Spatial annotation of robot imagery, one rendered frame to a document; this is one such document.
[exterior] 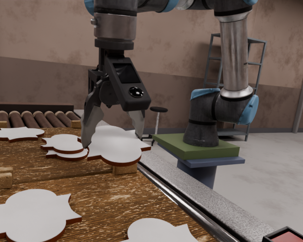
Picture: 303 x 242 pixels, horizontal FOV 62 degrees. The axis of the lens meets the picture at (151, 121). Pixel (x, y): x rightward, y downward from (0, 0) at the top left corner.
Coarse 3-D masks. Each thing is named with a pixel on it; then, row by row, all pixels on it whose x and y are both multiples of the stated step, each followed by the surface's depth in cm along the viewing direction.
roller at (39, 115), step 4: (36, 112) 119; (40, 112) 120; (36, 116) 116; (40, 116) 113; (44, 116) 121; (36, 120) 114; (40, 120) 108; (44, 120) 107; (40, 124) 105; (44, 124) 102; (48, 124) 101
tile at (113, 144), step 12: (96, 132) 54; (108, 132) 55; (120, 132) 55; (132, 132) 56; (96, 144) 50; (108, 144) 50; (120, 144) 51; (132, 144) 51; (144, 144) 52; (96, 156) 46; (108, 156) 46; (120, 156) 47; (132, 156) 47
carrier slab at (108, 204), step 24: (0, 192) 46; (72, 192) 49; (96, 192) 50; (120, 192) 52; (144, 192) 53; (96, 216) 43; (120, 216) 43; (144, 216) 44; (168, 216) 45; (0, 240) 35; (72, 240) 36; (96, 240) 37; (120, 240) 38
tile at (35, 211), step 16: (32, 192) 46; (48, 192) 46; (0, 208) 40; (16, 208) 40; (32, 208) 41; (48, 208) 42; (64, 208) 42; (0, 224) 36; (16, 224) 37; (32, 224) 37; (48, 224) 38; (64, 224) 38; (16, 240) 34; (32, 240) 34; (48, 240) 35
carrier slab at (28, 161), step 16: (48, 128) 90; (64, 128) 93; (80, 128) 95; (0, 144) 70; (16, 144) 71; (32, 144) 73; (0, 160) 60; (16, 160) 61; (32, 160) 62; (48, 160) 63; (80, 160) 65; (96, 160) 66; (16, 176) 53; (32, 176) 54; (48, 176) 55; (64, 176) 56; (80, 176) 58
